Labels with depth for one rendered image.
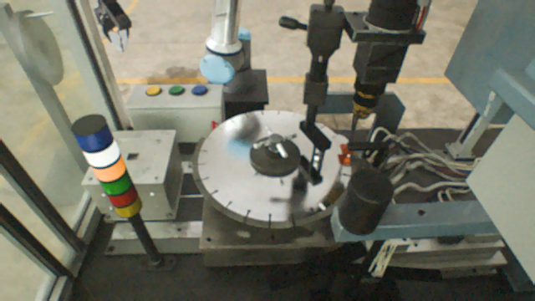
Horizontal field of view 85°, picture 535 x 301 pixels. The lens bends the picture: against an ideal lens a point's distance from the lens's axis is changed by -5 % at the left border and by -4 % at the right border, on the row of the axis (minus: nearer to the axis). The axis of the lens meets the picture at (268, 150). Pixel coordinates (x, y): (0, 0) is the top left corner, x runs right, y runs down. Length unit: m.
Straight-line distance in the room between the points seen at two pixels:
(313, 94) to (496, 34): 0.30
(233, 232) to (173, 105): 0.44
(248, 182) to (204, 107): 0.37
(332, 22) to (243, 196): 0.34
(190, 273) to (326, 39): 0.56
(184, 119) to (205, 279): 0.47
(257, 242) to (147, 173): 0.29
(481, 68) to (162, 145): 0.65
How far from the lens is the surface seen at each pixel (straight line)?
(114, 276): 0.79
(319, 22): 0.51
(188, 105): 0.91
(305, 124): 0.64
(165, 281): 0.75
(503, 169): 0.27
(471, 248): 0.78
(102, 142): 0.46
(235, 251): 0.66
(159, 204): 0.77
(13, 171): 0.65
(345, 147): 0.68
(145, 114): 0.97
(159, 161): 0.75
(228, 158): 0.65
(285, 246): 0.65
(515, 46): 0.39
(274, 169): 0.62
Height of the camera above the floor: 1.42
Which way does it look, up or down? 44 degrees down
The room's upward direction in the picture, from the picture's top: 3 degrees clockwise
